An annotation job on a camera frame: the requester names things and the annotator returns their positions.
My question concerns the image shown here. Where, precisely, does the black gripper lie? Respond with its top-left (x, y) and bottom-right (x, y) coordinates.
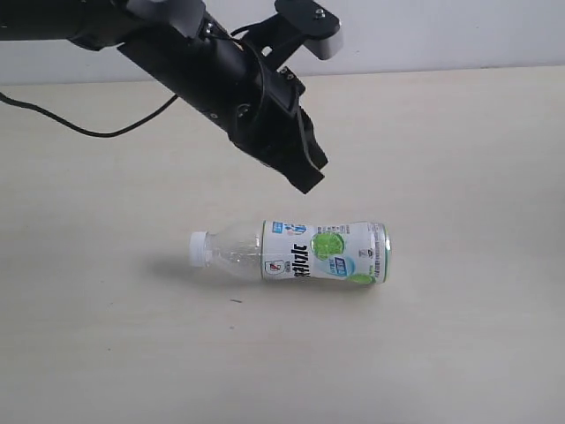
top-left (118, 12), bottom-right (328, 194)

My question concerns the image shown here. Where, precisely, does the clear bottle lime label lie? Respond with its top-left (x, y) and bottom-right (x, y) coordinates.
top-left (188, 220), bottom-right (391, 285)

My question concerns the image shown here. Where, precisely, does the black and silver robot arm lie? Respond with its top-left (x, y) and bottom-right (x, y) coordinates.
top-left (1, 1), bottom-right (341, 193)

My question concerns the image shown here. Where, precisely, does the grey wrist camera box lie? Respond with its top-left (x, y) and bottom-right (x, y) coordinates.
top-left (231, 0), bottom-right (343, 71)

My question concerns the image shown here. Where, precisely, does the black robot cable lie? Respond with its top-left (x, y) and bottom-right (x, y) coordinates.
top-left (0, 34), bottom-right (270, 139)

